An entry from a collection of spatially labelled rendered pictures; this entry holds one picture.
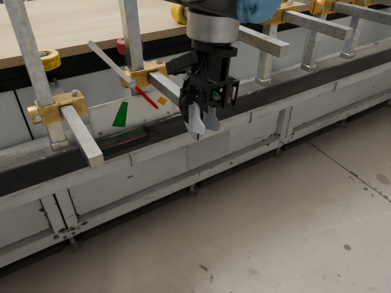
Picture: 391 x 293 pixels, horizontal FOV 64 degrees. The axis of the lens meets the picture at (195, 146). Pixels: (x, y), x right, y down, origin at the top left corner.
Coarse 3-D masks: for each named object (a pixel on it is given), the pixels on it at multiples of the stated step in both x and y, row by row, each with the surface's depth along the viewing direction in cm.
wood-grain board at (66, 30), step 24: (48, 0) 143; (72, 0) 143; (96, 0) 143; (144, 0) 143; (0, 24) 112; (48, 24) 112; (72, 24) 112; (96, 24) 112; (120, 24) 112; (144, 24) 112; (168, 24) 112; (0, 48) 92; (48, 48) 92; (72, 48) 94
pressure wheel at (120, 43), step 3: (120, 39) 97; (123, 39) 97; (141, 39) 97; (117, 42) 95; (120, 42) 94; (123, 42) 94; (141, 42) 96; (117, 45) 96; (120, 45) 94; (123, 45) 93; (141, 45) 96; (120, 48) 95; (123, 48) 94; (120, 51) 95; (123, 51) 95; (123, 54) 95
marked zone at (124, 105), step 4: (124, 104) 89; (120, 108) 89; (124, 108) 90; (120, 112) 90; (124, 112) 90; (116, 116) 90; (120, 116) 90; (124, 116) 91; (116, 120) 90; (120, 120) 91; (124, 120) 92; (112, 124) 90; (116, 124) 91; (120, 124) 92; (124, 124) 92
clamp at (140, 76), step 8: (144, 64) 90; (152, 64) 90; (160, 64) 90; (128, 72) 86; (136, 72) 86; (144, 72) 87; (160, 72) 90; (120, 80) 89; (136, 80) 87; (144, 80) 88
